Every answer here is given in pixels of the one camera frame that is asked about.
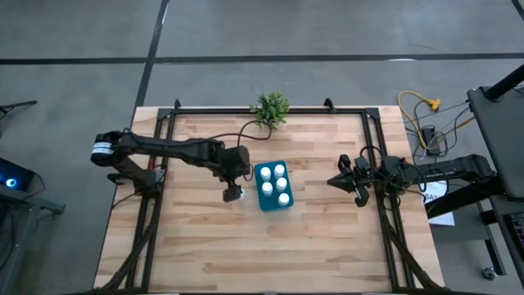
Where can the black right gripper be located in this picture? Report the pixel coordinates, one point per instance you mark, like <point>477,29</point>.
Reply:
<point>364,176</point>

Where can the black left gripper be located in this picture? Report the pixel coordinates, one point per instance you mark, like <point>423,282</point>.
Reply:
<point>235,162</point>

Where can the white pill bottle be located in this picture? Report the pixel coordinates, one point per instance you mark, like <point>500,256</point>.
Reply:
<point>281,184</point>
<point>283,199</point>
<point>267,188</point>
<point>265,172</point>
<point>242,193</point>
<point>279,169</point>

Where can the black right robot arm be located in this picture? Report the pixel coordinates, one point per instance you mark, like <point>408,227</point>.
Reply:
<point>450,170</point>

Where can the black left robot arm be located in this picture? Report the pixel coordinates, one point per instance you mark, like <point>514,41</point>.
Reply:
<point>176,147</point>

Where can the blue plastic basket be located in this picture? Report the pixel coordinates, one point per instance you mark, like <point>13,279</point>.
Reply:
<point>262,202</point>

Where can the green plant in white pot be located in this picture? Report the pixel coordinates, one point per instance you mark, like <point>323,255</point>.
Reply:
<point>270,110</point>

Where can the black power strip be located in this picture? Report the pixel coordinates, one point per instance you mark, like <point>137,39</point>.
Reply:
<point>429,137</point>

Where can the white paper sheet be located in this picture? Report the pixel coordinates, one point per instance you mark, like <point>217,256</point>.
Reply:
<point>444,219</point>

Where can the black side table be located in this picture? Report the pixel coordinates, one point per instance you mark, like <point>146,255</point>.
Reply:
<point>499,135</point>

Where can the caster wheel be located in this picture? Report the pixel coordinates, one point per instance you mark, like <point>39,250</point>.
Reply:
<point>489,273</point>

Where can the grey metal table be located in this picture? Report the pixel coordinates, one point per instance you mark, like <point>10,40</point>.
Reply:
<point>24,229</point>

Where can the black computer with blue light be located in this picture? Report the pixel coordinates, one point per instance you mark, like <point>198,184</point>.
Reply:
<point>12,176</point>

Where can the black stand leg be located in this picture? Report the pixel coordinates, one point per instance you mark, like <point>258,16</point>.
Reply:
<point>18,105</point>

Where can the black metal frame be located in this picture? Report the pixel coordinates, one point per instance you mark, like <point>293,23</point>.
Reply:
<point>348,110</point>

